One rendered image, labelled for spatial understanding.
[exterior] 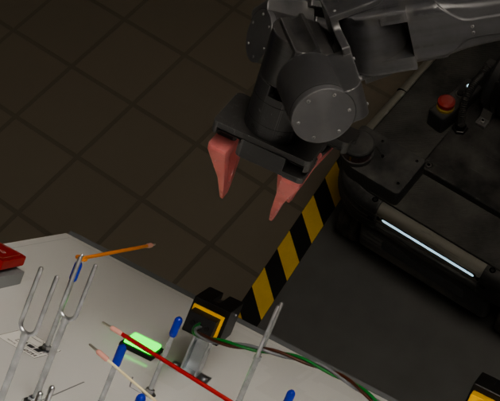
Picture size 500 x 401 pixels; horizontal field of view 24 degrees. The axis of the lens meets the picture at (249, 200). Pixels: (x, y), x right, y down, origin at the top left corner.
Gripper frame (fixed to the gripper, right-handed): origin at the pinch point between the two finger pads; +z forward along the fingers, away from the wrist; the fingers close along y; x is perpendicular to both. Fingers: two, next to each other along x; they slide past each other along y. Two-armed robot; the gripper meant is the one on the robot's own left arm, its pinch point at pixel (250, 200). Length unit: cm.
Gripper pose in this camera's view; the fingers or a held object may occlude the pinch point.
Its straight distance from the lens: 116.1
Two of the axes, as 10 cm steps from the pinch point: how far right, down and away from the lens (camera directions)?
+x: 3.7, -4.8, 7.9
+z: -2.5, 7.7, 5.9
